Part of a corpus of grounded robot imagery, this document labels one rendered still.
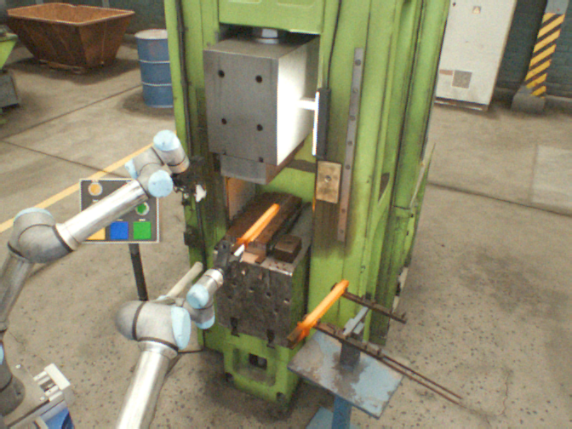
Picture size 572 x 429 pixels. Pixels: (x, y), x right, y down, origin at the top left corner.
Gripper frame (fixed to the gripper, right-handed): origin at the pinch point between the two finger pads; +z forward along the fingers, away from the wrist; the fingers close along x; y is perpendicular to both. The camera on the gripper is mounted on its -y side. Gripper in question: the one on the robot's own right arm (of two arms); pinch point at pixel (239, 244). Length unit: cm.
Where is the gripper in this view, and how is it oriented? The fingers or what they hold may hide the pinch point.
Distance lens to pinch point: 196.4
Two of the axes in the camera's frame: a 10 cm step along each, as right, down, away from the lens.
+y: -0.2, 8.6, 5.2
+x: 9.2, 2.2, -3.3
